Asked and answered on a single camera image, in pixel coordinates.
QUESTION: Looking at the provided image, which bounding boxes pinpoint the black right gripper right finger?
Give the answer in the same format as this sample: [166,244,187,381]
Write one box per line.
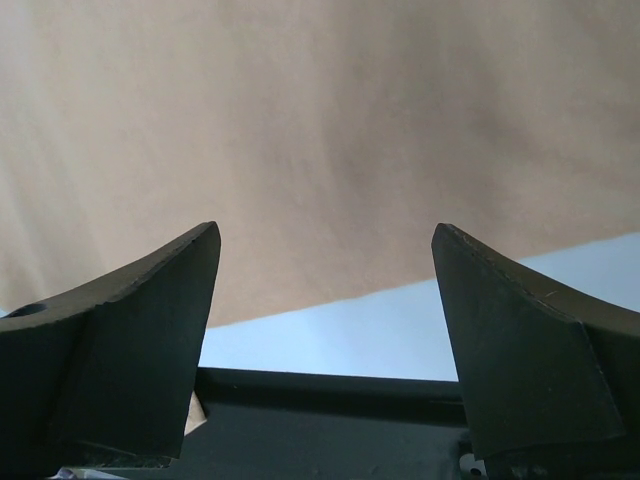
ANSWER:
[431,224,639,479]

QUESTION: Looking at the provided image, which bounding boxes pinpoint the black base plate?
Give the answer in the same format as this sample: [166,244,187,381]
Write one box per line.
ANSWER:
[58,368,488,479]

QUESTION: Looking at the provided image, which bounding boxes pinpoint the beige t shirt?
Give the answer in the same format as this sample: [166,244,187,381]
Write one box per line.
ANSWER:
[1,1,639,325]

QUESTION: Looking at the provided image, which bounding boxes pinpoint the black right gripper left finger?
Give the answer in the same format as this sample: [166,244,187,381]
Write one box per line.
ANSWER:
[1,222,221,475]

